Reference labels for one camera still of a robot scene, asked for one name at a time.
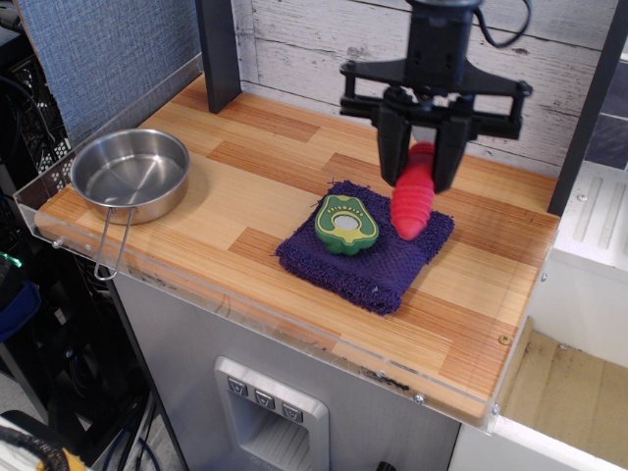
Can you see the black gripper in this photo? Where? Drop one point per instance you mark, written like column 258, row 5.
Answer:
column 434, row 86

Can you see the dark vertical post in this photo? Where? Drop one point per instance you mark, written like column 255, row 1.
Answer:
column 601, row 81
column 217, row 33

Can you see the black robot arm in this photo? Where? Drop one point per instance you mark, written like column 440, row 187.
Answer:
column 441, row 5

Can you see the clear acrylic guard rail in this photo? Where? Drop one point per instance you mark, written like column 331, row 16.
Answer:
column 258, row 169

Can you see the left dark vertical post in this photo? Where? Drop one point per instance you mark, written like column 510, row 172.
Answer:
column 217, row 33

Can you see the red handled metal fork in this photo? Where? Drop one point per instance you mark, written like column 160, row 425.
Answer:
column 414, row 192

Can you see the grey dispenser panel with buttons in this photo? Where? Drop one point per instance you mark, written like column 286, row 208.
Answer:
column 273, row 426

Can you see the green avocado toy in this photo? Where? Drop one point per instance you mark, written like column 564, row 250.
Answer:
column 344, row 225

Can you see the right dark vertical post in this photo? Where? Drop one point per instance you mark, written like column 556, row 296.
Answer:
column 601, row 81

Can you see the steel pan with wire handle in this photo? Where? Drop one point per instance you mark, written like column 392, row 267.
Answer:
column 130, row 177

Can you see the purple towel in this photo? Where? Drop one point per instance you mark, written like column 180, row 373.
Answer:
column 376, row 277

